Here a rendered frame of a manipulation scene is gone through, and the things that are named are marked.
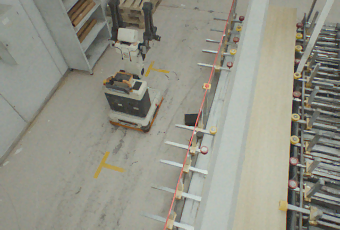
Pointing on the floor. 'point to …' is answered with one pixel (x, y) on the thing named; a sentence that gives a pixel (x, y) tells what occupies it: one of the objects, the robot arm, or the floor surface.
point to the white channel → (217, 217)
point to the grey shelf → (90, 45)
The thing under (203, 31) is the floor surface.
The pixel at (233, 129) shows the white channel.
